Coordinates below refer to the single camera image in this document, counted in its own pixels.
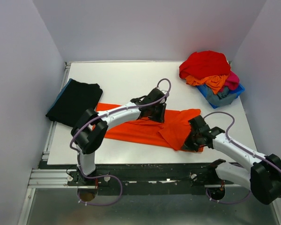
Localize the black t shirt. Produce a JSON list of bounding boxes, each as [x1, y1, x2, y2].
[[45, 79, 103, 127]]

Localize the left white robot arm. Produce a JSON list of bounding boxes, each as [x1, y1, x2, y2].
[[70, 88, 169, 185]]

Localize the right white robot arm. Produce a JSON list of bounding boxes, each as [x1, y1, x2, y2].
[[182, 115, 281, 205]]

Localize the grey t shirt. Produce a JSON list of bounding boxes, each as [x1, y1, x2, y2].
[[205, 87, 237, 107]]

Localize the blue plastic bin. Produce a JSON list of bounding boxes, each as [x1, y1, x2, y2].
[[197, 84, 245, 109]]

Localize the aluminium extrusion right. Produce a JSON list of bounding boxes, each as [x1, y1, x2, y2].
[[204, 183, 240, 188]]

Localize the aluminium extrusion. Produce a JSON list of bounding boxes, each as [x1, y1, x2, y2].
[[28, 169, 68, 188], [204, 183, 240, 188]]

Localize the magenta t shirt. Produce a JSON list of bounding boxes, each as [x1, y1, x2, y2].
[[224, 71, 240, 90]]

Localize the red t shirt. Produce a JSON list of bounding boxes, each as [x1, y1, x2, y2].
[[179, 51, 230, 80]]

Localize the blue folded t shirt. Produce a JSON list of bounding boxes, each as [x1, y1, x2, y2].
[[47, 78, 72, 112]]

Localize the aluminium extrusion left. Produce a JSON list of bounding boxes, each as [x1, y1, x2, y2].
[[28, 169, 68, 188]]

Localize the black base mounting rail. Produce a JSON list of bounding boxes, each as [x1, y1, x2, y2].
[[38, 161, 224, 196]]

